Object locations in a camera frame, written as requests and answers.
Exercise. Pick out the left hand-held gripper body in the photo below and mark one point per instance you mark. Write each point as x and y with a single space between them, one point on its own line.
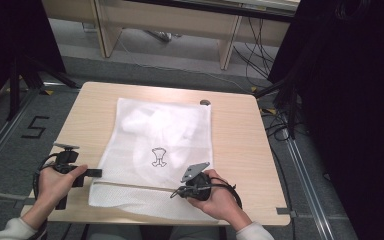
67 158

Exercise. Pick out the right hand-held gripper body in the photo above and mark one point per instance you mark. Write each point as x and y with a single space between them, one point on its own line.
200 188

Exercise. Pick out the white mesh laundry bag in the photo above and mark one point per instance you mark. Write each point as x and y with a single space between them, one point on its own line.
133 203

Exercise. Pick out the person's right hand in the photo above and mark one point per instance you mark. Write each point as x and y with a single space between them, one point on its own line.
221 201

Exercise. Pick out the person's left hand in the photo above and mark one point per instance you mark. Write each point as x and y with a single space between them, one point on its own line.
51 186

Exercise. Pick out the white garment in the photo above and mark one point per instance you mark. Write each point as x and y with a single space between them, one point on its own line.
170 126

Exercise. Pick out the black metal stand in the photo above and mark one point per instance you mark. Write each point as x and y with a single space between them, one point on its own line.
291 110
13 93

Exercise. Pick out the grey tape strip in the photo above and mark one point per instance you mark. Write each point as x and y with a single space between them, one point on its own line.
285 211

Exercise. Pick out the black curtain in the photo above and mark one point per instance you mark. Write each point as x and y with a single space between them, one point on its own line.
353 100
10 40

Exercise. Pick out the white power strip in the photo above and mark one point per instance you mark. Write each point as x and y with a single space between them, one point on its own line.
161 35

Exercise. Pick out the beige wooden desk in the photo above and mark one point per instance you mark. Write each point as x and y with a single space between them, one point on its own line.
166 21

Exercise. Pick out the metal floor rail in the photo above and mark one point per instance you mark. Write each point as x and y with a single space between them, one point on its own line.
3 133
305 180

